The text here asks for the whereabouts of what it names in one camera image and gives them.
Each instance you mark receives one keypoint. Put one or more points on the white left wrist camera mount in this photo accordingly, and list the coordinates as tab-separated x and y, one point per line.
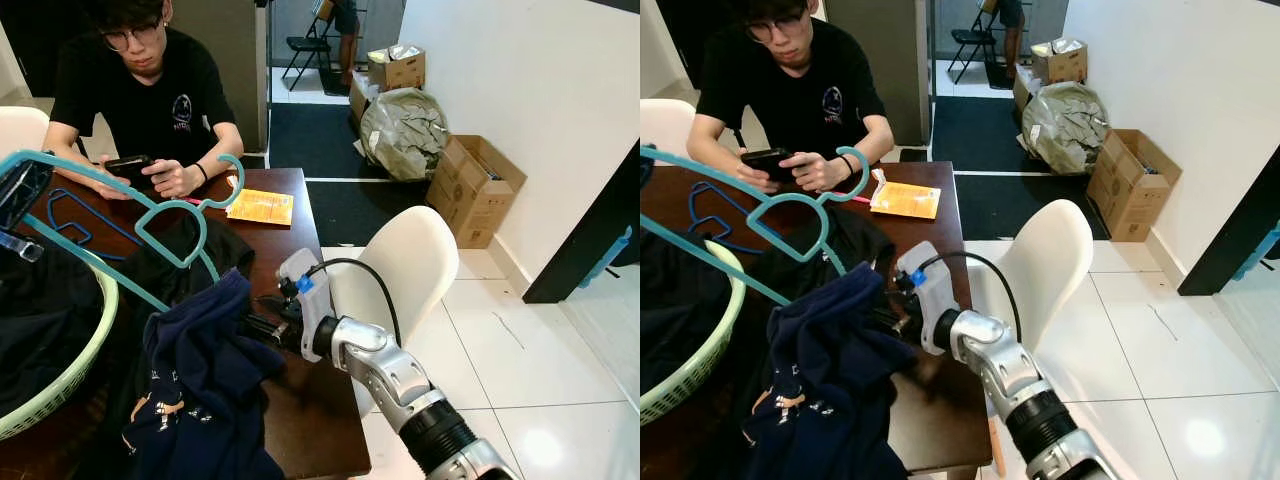
25	195

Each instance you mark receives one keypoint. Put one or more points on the white plastic chair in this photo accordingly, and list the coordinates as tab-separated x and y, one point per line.
665	125
1050	260
20	130
420	260

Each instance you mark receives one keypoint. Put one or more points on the small cardboard box with foil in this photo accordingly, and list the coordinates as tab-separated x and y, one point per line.
400	72
1062	65

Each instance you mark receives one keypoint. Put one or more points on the dark brown wooden table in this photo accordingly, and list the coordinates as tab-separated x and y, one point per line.
920	400
300	420

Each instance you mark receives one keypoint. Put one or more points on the dark blue floor mat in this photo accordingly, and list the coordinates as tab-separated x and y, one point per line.
990	200
330	210

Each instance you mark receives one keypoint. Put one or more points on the grey green wrapped sack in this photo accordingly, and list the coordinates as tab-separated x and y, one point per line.
1062	128
400	135

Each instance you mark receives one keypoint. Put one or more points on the teal plastic hanger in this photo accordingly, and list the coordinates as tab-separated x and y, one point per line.
100	184
710	178

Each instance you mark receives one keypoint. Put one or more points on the orange paper packet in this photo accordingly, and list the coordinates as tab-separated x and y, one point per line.
908	200
262	207

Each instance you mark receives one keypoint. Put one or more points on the black folding chair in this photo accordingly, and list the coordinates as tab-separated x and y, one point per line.
305	43
970	38

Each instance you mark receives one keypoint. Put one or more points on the blue plastic hanger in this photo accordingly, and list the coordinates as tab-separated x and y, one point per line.
730	198
100	215

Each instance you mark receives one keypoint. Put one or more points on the black door frame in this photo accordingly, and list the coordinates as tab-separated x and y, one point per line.
1240	220
590	230

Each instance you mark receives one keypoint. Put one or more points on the large open cardboard box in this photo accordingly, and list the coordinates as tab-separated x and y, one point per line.
1125	190
465	195

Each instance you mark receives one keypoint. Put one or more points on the person in black t-shirt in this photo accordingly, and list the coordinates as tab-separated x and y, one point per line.
150	100
800	100

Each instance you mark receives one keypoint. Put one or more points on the black garment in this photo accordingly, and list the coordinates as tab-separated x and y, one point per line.
225	250
860	245

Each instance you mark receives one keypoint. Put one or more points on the black smartphone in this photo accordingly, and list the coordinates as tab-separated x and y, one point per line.
128	168
765	162

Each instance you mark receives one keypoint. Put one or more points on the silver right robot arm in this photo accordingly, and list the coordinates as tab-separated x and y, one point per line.
390	370
1000	360

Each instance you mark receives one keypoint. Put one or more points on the light green plastic basket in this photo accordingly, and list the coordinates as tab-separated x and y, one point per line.
60	395
725	340

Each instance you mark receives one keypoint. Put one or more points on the navy printed t-shirt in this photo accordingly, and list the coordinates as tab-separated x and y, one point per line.
820	370
200	370

